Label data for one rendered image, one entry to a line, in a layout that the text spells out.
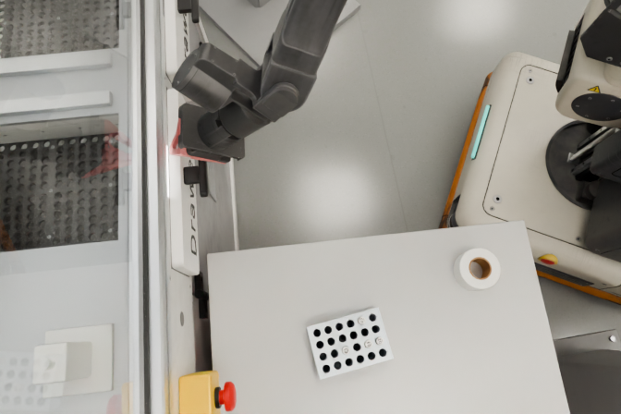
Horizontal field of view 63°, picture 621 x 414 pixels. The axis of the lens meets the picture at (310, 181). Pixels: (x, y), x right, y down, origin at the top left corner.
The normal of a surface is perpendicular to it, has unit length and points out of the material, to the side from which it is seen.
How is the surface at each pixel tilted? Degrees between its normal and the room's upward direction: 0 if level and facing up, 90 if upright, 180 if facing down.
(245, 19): 5
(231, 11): 5
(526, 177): 0
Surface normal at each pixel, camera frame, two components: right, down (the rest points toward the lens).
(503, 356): 0.00, -0.29
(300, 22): 0.01, 0.63
